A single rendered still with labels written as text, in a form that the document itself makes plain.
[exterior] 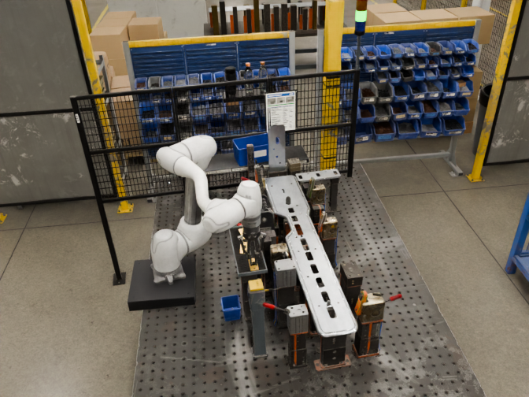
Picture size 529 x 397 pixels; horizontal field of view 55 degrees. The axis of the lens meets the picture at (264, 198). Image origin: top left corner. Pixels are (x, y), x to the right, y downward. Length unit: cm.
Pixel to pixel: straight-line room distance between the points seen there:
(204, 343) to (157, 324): 30
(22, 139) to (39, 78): 61
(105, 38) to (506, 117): 462
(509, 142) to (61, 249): 431
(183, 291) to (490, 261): 260
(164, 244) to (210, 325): 51
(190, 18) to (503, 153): 573
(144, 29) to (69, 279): 375
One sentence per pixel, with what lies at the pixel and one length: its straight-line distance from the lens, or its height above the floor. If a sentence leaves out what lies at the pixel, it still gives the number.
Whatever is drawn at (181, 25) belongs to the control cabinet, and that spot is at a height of 46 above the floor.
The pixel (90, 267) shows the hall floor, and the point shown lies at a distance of 445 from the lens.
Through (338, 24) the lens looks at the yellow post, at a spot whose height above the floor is 185.
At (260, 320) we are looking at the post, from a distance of 244.
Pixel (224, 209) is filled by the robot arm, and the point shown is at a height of 157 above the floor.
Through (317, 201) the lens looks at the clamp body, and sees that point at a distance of 320.
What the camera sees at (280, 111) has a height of 130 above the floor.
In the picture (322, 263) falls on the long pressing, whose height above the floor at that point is 100.
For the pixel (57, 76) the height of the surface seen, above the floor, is 135.
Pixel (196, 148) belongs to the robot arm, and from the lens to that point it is 257.
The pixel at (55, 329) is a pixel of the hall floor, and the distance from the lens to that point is 403.
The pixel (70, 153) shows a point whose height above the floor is 64.
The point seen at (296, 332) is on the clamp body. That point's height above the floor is 96.
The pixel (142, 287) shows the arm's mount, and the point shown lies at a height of 77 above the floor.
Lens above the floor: 274
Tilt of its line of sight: 34 degrees down
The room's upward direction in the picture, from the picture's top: 2 degrees counter-clockwise
